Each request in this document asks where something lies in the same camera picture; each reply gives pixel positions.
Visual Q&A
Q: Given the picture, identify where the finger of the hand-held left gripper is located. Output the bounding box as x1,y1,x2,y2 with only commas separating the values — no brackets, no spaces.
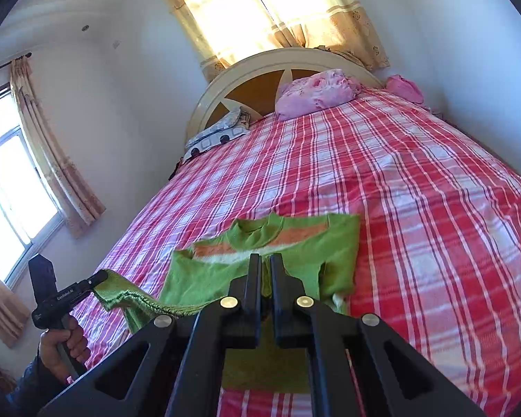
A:
80,270,109,296

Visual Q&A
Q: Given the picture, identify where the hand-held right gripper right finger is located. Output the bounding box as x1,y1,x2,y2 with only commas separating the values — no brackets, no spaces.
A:
271,254,485,417

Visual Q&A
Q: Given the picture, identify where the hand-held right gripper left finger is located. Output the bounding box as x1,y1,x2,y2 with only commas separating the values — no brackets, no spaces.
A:
39,254,262,417

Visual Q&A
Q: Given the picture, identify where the green orange striped knit sweater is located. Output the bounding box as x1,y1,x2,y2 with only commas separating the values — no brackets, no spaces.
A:
91,212,361,394

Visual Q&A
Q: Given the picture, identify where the person's left forearm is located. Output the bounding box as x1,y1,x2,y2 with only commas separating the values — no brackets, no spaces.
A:
4,354,76,417

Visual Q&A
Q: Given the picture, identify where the person's left hand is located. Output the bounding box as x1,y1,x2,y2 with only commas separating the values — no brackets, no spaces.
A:
39,315,90,382

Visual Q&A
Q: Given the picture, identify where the narrow yellow floral curtain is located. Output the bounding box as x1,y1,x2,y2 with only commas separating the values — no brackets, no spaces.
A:
9,56,107,240
0,256,30,349

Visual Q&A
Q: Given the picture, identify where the white framed window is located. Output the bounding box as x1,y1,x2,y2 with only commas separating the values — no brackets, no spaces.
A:
0,82,66,289

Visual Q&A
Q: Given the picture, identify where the bed with red plaid sheet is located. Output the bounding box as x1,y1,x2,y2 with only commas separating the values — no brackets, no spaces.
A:
72,84,521,417

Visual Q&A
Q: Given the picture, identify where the white dark patterned pillow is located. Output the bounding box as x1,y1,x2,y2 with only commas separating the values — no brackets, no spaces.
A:
183,106,251,161

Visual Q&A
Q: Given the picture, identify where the pink floral pillow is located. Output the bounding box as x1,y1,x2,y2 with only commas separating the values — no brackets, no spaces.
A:
274,68,362,121

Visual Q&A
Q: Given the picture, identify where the cream wooden headboard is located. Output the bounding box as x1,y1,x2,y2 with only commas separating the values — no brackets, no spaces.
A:
184,48,385,148

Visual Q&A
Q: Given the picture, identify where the small pink pillow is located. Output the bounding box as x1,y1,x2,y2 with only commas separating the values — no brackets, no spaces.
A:
386,75,425,105

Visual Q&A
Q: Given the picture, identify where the black curtain rod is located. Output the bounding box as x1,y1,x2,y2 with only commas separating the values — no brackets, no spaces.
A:
0,53,32,80

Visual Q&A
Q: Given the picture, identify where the wide yellow floral curtain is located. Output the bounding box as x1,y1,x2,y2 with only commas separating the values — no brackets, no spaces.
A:
150,0,391,83

